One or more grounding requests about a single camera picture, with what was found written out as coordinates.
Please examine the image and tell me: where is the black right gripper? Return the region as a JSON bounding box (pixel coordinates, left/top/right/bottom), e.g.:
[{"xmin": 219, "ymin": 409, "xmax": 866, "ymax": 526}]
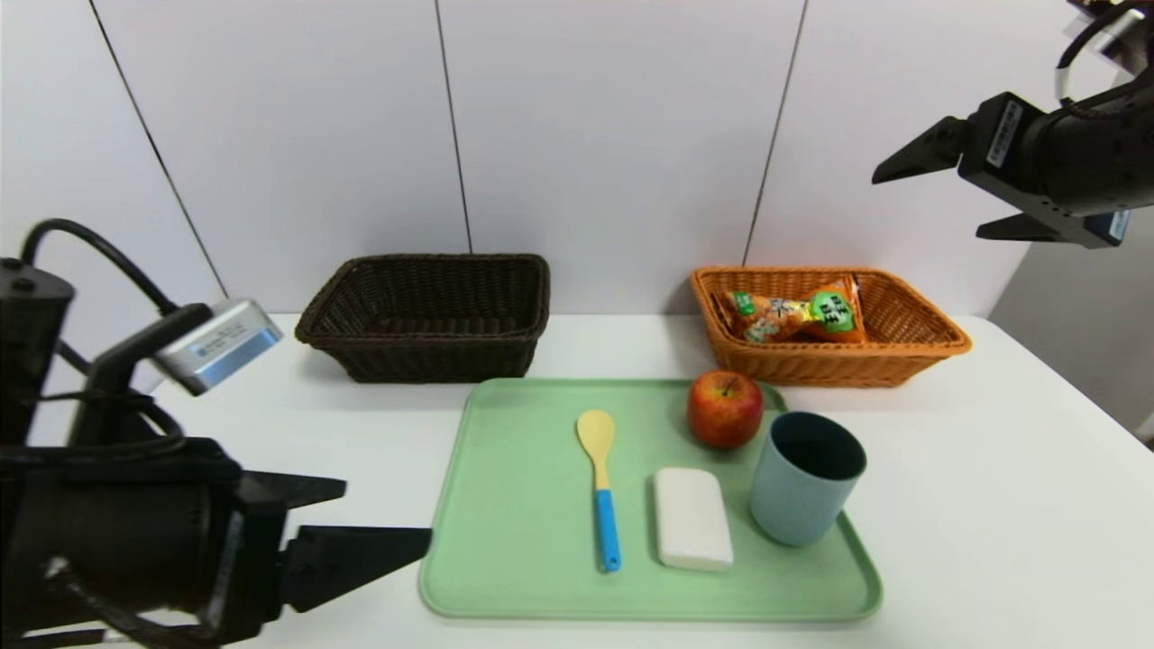
[{"xmin": 871, "ymin": 91, "xmax": 1154, "ymax": 251}]

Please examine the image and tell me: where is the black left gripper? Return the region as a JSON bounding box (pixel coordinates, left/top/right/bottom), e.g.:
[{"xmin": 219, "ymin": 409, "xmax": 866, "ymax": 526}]
[{"xmin": 25, "ymin": 437, "xmax": 433, "ymax": 648}]

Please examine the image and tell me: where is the orange snack bag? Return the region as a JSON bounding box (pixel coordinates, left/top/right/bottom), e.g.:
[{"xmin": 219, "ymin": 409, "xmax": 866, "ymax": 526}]
[{"xmin": 724, "ymin": 276, "xmax": 867, "ymax": 344}]

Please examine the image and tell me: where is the yellow spoon with blue handle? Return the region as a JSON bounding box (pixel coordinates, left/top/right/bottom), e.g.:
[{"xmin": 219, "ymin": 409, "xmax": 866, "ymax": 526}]
[{"xmin": 576, "ymin": 410, "xmax": 623, "ymax": 572}]

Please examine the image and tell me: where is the blue-grey plastic cup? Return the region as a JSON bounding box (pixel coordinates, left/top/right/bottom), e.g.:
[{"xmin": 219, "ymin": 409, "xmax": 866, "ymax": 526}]
[{"xmin": 749, "ymin": 411, "xmax": 867, "ymax": 547}]

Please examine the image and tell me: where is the white soap bar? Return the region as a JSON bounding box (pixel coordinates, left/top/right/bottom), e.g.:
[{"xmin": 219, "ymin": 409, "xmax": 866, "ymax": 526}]
[{"xmin": 654, "ymin": 467, "xmax": 734, "ymax": 572}]

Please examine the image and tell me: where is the dark brown wicker basket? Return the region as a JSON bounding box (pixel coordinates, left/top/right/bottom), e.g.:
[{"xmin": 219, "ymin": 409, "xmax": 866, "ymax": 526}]
[{"xmin": 295, "ymin": 254, "xmax": 551, "ymax": 384}]

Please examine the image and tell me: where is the orange wicker basket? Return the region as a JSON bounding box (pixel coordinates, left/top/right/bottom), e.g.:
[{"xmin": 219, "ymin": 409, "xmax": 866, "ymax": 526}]
[{"xmin": 691, "ymin": 266, "xmax": 973, "ymax": 389}]

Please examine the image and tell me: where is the green plastic tray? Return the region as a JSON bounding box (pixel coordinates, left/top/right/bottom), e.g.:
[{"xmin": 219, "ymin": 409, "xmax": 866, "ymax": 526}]
[{"xmin": 419, "ymin": 379, "xmax": 883, "ymax": 621}]

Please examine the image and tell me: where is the red apple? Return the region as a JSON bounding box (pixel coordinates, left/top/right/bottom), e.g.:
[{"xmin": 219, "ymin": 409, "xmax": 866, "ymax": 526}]
[{"xmin": 687, "ymin": 370, "xmax": 765, "ymax": 452}]

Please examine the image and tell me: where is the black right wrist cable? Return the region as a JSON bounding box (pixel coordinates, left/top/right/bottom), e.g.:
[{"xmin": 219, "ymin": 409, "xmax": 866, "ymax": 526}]
[{"xmin": 1055, "ymin": 7, "xmax": 1148, "ymax": 105}]

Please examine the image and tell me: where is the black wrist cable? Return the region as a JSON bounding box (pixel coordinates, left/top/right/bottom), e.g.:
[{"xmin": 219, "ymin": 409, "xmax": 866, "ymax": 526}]
[
  {"xmin": 20, "ymin": 219, "xmax": 181, "ymax": 316},
  {"xmin": 1055, "ymin": 7, "xmax": 1148, "ymax": 105}
]

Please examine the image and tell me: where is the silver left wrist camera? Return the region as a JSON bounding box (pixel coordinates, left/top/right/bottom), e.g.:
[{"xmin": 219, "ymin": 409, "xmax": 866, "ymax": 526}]
[{"xmin": 151, "ymin": 298, "xmax": 284, "ymax": 397}]

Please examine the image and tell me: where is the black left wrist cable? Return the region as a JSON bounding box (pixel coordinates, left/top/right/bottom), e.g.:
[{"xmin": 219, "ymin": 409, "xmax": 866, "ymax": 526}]
[{"xmin": 20, "ymin": 219, "xmax": 181, "ymax": 316}]

